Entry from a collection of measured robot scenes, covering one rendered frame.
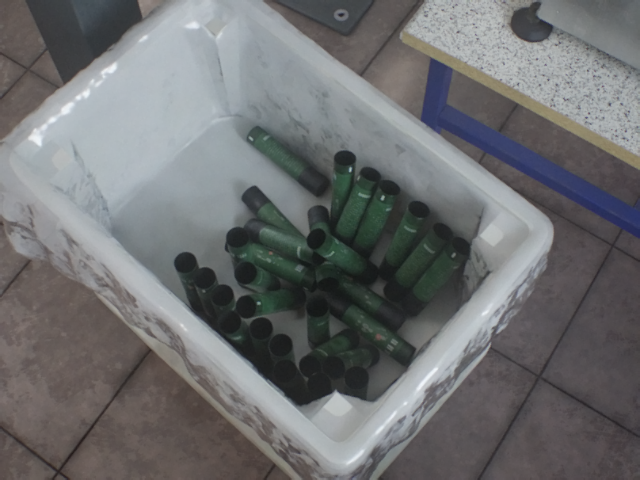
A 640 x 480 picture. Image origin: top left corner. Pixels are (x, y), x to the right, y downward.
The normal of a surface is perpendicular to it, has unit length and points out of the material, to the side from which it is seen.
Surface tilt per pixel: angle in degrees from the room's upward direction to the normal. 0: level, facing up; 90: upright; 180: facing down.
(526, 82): 0
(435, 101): 90
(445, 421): 0
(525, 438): 0
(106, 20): 90
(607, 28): 90
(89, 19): 90
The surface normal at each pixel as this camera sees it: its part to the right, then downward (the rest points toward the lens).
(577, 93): -0.02, -0.41
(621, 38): -0.55, 0.76
